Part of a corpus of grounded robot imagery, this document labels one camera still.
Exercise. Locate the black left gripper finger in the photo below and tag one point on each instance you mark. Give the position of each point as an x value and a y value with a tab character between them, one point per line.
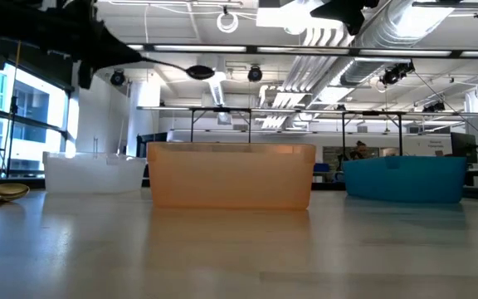
114	60
110	43

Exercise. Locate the black spoon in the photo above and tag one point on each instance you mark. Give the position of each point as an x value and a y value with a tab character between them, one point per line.
199	72

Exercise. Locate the clear plastic bin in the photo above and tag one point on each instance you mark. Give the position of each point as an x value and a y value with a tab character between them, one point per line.
94	174

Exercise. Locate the gold spoon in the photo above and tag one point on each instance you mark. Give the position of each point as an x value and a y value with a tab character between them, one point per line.
6	192

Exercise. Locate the black ceiling spotlight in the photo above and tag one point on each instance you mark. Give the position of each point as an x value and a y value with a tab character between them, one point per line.
255	74
117	77

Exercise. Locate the long ceiling light bar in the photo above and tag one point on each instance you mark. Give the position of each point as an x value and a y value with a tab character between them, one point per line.
305	50

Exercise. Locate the white ceiling baffles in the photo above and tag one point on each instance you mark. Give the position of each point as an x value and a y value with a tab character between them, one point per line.
305	74

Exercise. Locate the black cart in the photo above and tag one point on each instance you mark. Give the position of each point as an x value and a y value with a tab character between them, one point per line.
156	137

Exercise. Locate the person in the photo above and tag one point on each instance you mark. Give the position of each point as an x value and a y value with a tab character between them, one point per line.
360	149

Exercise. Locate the blue chair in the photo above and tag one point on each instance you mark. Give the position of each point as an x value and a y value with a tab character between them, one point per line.
321	167

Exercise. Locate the orange plastic bin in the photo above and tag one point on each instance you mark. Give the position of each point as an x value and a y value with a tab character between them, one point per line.
230	174

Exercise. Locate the black monitor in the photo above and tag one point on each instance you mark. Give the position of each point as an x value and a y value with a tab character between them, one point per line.
463	145

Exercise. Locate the teal plastic bin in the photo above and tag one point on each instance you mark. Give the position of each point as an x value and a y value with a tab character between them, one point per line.
405	178

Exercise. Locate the silver ventilation duct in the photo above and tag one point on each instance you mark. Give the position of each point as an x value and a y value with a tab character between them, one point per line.
367	66

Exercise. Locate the black metal frame stand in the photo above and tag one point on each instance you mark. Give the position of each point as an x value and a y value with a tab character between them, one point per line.
192	124
400	133

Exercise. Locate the white ceiling vent duct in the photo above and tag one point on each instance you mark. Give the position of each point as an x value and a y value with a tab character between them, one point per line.
218	91

